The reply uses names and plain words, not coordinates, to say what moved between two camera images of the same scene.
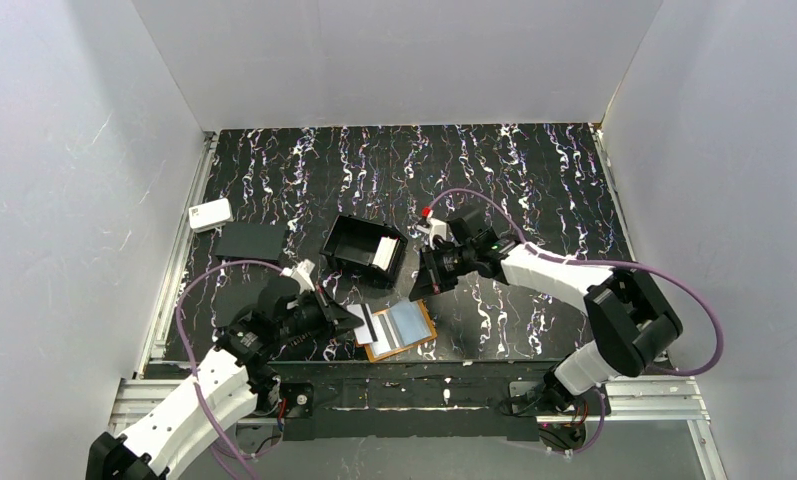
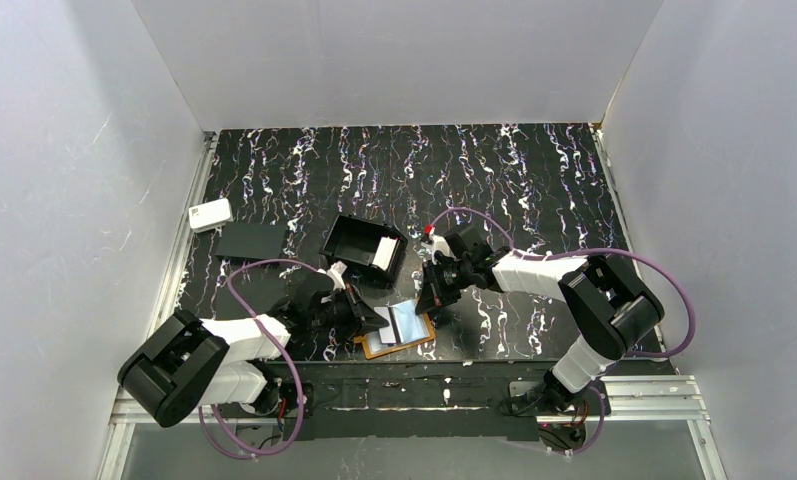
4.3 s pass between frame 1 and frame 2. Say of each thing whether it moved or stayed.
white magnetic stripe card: moved
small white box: stayed
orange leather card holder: stayed
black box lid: stayed
